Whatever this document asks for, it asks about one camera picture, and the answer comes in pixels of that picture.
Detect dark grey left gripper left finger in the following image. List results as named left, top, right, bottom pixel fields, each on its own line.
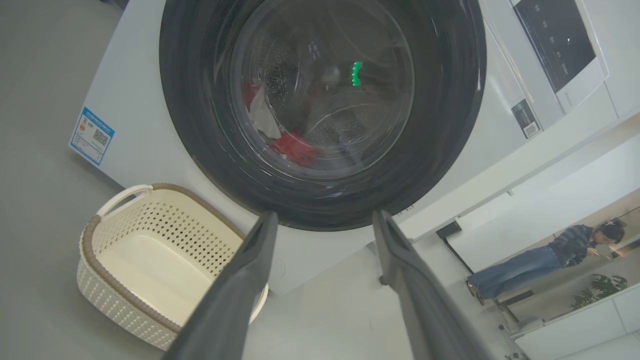
left=162, top=210, right=279, bottom=360

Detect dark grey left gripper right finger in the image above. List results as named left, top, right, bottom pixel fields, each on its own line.
left=372, top=209, right=494, bottom=360

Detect washing machine door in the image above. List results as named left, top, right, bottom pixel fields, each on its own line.
left=159, top=0, right=487, bottom=232

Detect red and white shorts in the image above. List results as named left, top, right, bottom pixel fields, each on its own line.
left=242, top=79, right=282, bottom=141

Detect cream perforated laundry basket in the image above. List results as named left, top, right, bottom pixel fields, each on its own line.
left=76, top=183, right=270, bottom=351

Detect white washing machine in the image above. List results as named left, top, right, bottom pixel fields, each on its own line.
left=68, top=0, right=621, bottom=296

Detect black washing machine control panel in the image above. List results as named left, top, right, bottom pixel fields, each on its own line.
left=512, top=0, right=598, bottom=94

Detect person in blue clothes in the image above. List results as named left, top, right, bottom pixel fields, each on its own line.
left=466, top=218, right=627, bottom=306

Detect green potted plant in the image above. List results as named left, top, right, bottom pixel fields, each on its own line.
left=570, top=274, right=629, bottom=311

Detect white partition panel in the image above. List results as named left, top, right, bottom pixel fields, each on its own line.
left=395, top=112, right=640, bottom=273

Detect blue energy label sticker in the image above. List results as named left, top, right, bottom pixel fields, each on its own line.
left=68, top=106, right=116, bottom=167

